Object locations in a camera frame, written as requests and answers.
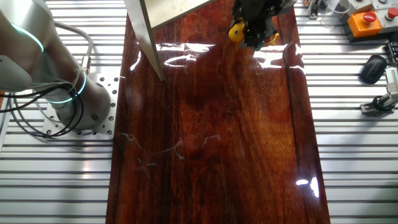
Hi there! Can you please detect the ribbed silver camera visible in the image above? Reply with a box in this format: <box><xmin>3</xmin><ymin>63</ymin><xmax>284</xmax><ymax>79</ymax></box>
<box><xmin>384</xmin><ymin>67</ymin><xmax>398</xmax><ymax>94</ymax></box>

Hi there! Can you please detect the small metal clamp stand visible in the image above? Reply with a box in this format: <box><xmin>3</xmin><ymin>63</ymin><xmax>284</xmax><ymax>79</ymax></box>
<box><xmin>307</xmin><ymin>0</ymin><xmax>322</xmax><ymax>20</ymax></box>

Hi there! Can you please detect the black computer mouse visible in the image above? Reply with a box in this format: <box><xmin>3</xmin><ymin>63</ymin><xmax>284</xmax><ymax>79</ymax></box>
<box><xmin>359</xmin><ymin>54</ymin><xmax>389</xmax><ymax>85</ymax></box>

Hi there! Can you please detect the thick grey base cable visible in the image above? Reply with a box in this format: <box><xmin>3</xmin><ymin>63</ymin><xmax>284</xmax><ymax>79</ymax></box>
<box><xmin>51</xmin><ymin>20</ymin><xmax>95</xmax><ymax>76</ymax></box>

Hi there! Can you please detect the black base cable bundle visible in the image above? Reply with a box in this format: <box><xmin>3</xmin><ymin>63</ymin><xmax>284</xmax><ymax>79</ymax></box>
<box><xmin>0</xmin><ymin>77</ymin><xmax>87</xmax><ymax>138</ymax></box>

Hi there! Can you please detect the yellow orange toy turtle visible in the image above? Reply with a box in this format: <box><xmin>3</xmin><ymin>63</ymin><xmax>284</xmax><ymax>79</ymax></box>
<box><xmin>228</xmin><ymin>18</ymin><xmax>280</xmax><ymax>51</ymax></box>

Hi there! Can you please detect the glossy red-brown wooden board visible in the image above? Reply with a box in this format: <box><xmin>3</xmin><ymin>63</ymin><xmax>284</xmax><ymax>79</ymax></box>
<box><xmin>105</xmin><ymin>0</ymin><xmax>331</xmax><ymax>224</ymax></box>

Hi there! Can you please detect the grey box with red button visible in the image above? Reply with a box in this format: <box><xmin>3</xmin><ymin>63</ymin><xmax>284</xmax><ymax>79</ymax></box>
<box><xmin>377</xmin><ymin>6</ymin><xmax>398</xmax><ymax>34</ymax></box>

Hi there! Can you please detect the grey control box with knobs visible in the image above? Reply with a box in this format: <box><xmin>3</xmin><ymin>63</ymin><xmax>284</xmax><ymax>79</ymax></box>
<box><xmin>347</xmin><ymin>0</ymin><xmax>379</xmax><ymax>15</ymax></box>

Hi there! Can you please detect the orange emergency stop box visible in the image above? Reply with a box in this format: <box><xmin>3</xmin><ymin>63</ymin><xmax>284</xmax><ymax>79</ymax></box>
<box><xmin>347</xmin><ymin>11</ymin><xmax>382</xmax><ymax>39</ymax></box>

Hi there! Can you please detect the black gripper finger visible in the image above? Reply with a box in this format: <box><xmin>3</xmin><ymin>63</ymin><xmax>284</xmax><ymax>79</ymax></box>
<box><xmin>262</xmin><ymin>18</ymin><xmax>279</xmax><ymax>44</ymax></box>
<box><xmin>241</xmin><ymin>21</ymin><xmax>265</xmax><ymax>50</ymax></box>

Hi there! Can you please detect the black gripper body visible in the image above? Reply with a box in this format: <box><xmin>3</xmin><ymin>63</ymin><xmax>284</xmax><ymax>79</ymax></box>
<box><xmin>231</xmin><ymin>0</ymin><xmax>282</xmax><ymax>30</ymax></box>

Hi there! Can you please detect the beige wooden shelf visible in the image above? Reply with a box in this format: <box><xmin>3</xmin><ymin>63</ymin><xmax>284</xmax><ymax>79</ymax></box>
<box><xmin>123</xmin><ymin>0</ymin><xmax>215</xmax><ymax>82</ymax></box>

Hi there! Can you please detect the clear plastic tube loop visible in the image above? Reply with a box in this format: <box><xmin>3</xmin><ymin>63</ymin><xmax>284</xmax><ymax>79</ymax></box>
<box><xmin>322</xmin><ymin>0</ymin><xmax>348</xmax><ymax>19</ymax></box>

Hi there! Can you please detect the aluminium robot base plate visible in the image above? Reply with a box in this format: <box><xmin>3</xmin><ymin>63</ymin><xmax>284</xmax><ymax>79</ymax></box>
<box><xmin>42</xmin><ymin>67</ymin><xmax>121</xmax><ymax>141</ymax></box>

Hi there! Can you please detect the black keyboard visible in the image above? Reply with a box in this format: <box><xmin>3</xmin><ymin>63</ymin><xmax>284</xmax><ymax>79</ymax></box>
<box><xmin>385</xmin><ymin>42</ymin><xmax>398</xmax><ymax>68</ymax></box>

